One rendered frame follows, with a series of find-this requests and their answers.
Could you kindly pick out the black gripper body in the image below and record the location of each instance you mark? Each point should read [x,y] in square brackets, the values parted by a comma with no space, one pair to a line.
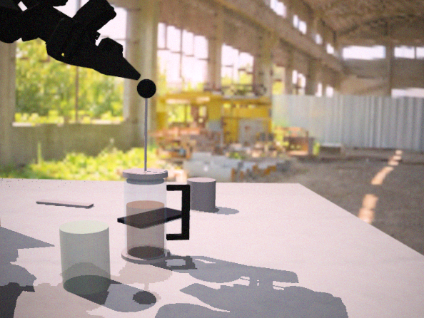
[60,33]

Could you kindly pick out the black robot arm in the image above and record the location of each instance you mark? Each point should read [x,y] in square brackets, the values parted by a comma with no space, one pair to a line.
[31,23]

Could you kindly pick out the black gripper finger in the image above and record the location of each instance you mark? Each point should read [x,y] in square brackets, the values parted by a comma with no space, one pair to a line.
[85,53]
[127,70]

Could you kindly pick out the french press coffee maker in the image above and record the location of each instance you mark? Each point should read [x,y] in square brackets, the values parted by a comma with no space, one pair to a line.
[145,212]

